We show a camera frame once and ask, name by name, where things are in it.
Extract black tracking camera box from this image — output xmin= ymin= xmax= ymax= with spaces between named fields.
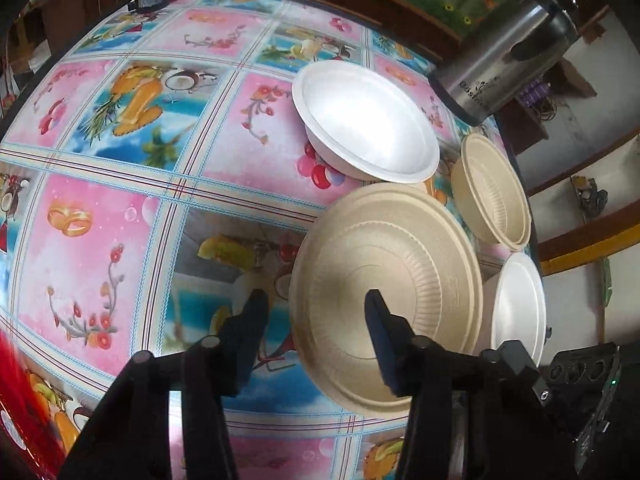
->
xmin=544 ymin=342 xmax=620 ymax=474

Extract large red plastic plate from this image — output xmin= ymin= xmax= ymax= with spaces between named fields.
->
xmin=1 ymin=333 xmax=65 ymax=479

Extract colourful fruit pattern tablecloth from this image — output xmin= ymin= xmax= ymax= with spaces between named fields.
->
xmin=1 ymin=0 xmax=471 ymax=479

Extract purple bottles on shelf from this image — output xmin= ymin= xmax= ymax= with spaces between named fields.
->
xmin=518 ymin=78 xmax=550 ymax=108

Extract stainless steel thermos jug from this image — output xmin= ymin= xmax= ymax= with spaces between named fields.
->
xmin=428 ymin=0 xmax=578 ymax=127

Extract white foam bowl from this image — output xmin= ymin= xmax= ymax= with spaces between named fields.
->
xmin=291 ymin=61 xmax=440 ymax=184
xmin=474 ymin=252 xmax=547 ymax=365

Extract small beige plastic bowl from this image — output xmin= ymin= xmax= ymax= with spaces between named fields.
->
xmin=451 ymin=133 xmax=532 ymax=252

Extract large beige plastic bowl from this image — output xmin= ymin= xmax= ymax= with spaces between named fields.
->
xmin=288 ymin=183 xmax=483 ymax=418

